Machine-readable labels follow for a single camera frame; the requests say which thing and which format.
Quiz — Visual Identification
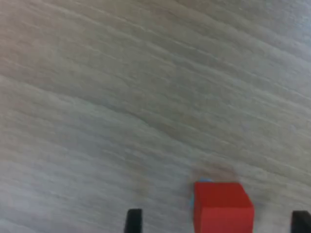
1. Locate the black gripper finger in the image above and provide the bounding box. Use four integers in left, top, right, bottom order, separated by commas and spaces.
291, 210, 311, 233
123, 208, 143, 233

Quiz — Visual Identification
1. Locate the red cube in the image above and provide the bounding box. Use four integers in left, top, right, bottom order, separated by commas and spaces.
193, 182, 255, 233

